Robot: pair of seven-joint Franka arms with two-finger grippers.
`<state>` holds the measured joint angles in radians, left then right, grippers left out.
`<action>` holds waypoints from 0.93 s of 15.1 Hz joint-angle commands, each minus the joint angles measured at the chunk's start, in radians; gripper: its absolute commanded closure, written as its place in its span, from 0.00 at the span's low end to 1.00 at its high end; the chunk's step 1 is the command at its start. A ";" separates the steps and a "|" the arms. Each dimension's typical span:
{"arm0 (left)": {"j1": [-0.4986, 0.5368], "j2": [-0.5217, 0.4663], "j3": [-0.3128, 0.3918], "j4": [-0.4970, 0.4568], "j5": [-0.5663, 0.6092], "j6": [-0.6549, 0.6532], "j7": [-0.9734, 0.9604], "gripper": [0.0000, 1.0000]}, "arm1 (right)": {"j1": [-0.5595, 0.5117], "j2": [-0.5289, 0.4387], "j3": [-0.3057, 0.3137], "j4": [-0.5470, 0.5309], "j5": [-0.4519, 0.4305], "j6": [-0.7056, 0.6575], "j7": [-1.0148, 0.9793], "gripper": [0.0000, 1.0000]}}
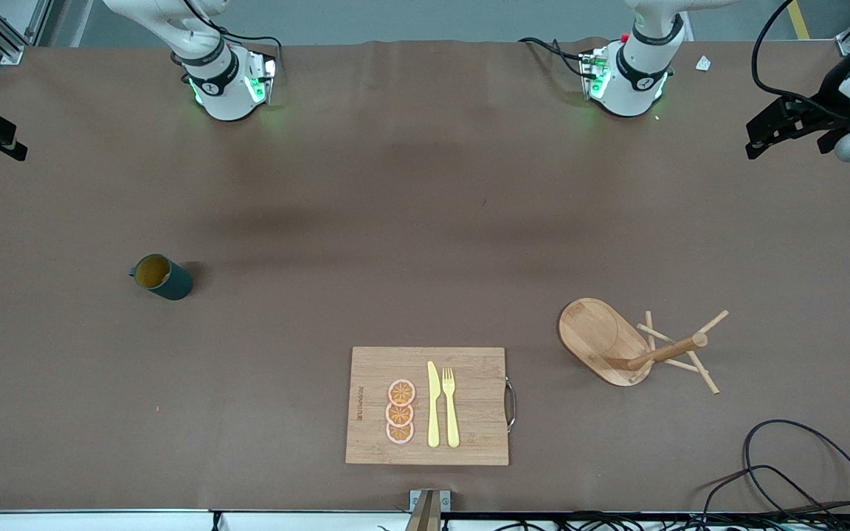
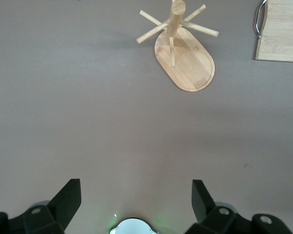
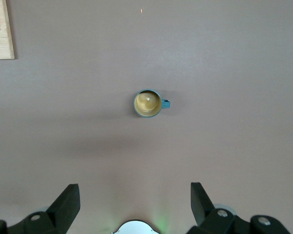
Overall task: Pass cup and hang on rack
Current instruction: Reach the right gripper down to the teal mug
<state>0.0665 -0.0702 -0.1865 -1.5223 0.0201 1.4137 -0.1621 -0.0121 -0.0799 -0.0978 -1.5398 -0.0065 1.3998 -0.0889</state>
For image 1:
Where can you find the brown table mat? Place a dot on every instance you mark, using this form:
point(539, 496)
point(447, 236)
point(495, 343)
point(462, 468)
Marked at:
point(322, 221)

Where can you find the yellow plastic knife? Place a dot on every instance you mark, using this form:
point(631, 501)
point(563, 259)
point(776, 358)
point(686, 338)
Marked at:
point(433, 413)

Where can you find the dark green cup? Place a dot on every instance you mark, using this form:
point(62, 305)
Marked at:
point(174, 284)

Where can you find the metal bracket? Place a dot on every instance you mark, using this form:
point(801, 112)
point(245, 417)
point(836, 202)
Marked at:
point(425, 509)

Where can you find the bamboo cutting board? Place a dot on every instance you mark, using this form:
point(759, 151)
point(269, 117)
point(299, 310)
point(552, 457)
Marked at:
point(477, 398)

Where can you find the white paper scrap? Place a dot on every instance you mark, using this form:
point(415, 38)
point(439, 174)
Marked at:
point(703, 63)

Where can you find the wooden mug rack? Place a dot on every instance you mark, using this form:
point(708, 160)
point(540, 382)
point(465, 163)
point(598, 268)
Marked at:
point(595, 332)

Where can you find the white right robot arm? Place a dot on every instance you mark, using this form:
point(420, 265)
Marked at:
point(222, 81)

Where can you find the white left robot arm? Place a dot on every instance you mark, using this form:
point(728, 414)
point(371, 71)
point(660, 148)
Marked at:
point(635, 81)

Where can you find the yellow plastic fork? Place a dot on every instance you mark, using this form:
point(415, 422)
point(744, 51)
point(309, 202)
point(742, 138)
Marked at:
point(452, 420)

